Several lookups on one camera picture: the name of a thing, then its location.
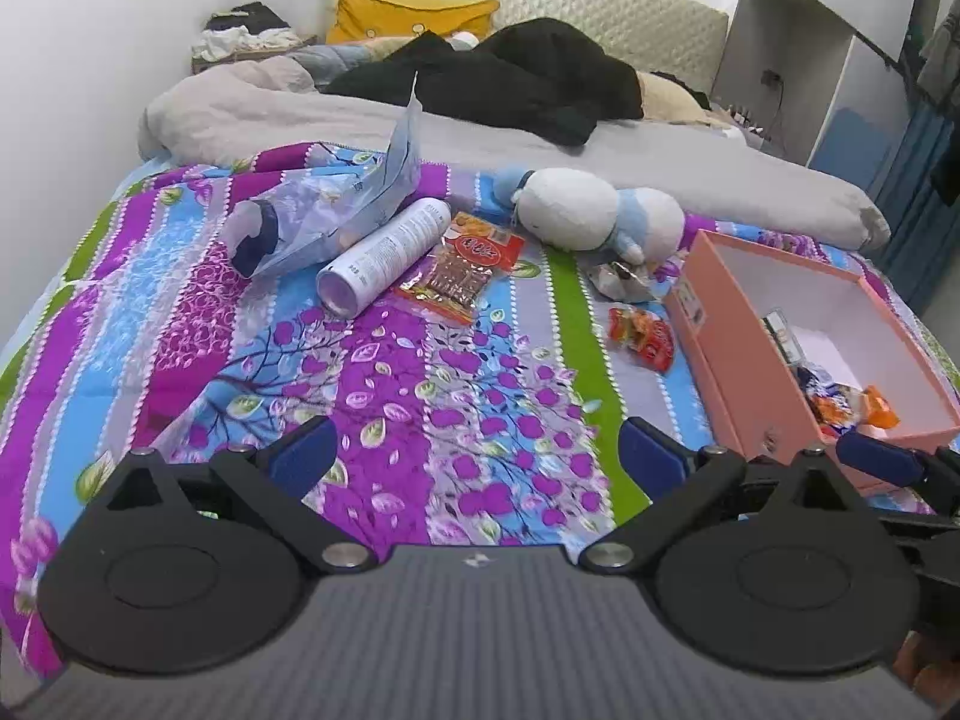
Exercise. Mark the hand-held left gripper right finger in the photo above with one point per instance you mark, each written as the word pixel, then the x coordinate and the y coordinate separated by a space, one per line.
pixel 652 457

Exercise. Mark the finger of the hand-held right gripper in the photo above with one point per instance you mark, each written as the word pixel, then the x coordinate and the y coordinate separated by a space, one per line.
pixel 877 457

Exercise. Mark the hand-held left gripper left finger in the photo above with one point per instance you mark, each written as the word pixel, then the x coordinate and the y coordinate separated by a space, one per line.
pixel 304 454

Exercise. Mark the orange snack packet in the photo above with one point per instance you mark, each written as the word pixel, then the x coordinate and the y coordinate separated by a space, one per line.
pixel 881 406

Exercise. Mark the blue and white snack packet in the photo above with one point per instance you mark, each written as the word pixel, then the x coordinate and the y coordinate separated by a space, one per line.
pixel 825 390

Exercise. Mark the pink cardboard box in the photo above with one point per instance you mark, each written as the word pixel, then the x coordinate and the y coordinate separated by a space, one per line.
pixel 727 360

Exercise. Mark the green and white snack packet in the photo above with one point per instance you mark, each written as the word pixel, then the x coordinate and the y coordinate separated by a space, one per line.
pixel 784 337

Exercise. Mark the person's right hand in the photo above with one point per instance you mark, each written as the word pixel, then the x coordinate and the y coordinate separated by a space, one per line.
pixel 922 664

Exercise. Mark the red snack packet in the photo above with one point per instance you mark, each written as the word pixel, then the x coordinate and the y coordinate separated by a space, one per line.
pixel 649 341

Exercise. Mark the small grey snack packet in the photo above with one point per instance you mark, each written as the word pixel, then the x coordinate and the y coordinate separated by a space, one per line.
pixel 619 281

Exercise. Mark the white spray can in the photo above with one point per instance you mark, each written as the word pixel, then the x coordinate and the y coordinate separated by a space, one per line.
pixel 390 247

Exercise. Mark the dried meat packet red label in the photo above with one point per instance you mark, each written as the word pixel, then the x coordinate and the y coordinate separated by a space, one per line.
pixel 457 277

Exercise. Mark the pale blue plastic bag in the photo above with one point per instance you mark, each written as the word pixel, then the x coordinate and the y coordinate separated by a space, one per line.
pixel 337 202

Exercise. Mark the white and blue plush toy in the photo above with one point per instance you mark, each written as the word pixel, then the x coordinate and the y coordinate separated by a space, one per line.
pixel 577 210

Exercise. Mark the hanging black coat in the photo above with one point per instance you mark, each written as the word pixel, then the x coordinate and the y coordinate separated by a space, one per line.
pixel 949 165

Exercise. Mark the blue padded board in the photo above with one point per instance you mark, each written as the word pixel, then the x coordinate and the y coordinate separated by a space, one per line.
pixel 851 150

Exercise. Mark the grey duvet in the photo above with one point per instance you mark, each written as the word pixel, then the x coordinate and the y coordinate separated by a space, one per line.
pixel 525 150

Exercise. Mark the small bottles on bedside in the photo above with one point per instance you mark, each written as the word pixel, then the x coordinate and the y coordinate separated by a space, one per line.
pixel 746 126

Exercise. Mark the beige pillow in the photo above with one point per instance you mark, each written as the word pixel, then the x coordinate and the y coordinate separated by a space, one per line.
pixel 675 101

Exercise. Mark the black clothing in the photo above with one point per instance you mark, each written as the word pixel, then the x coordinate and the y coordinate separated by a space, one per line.
pixel 540 82

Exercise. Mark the light blue jeans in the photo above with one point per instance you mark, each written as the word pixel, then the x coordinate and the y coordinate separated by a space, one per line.
pixel 330 60

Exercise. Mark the hanging grey jacket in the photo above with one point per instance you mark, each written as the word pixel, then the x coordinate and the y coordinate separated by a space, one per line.
pixel 941 60

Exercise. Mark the pile of folded clothes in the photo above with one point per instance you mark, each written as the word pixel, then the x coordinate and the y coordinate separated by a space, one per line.
pixel 247 34

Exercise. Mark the cream quilted headboard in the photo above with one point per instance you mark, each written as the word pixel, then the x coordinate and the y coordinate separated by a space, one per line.
pixel 637 22

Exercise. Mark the white wardrobe cabinet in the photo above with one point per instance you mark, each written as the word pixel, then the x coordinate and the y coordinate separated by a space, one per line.
pixel 817 15

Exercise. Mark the yellow pillow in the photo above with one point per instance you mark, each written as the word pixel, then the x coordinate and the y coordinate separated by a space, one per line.
pixel 405 15

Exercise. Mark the wall socket with plug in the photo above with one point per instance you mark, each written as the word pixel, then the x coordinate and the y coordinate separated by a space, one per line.
pixel 772 78

